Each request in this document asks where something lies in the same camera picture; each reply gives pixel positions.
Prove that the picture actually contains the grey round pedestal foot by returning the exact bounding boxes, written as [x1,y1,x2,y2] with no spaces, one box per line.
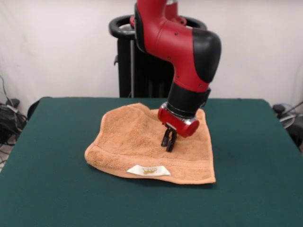
[279,113,296,130]

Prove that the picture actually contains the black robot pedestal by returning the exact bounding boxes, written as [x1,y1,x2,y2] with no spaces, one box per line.
[108,14,208,98]

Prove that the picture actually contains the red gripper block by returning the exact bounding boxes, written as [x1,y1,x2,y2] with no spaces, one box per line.
[158,105,200,152]

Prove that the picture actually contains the dark green table cloth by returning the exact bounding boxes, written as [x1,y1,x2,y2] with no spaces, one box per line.
[0,96,303,227]

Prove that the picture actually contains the black tangled cable bundle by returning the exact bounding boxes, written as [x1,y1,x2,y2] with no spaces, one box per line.
[0,75,28,146]

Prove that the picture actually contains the orange terry towel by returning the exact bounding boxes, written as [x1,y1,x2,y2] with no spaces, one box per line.
[84,103,216,184]

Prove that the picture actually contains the black floor equipment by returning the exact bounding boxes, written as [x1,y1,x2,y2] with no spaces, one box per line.
[287,122,303,152]

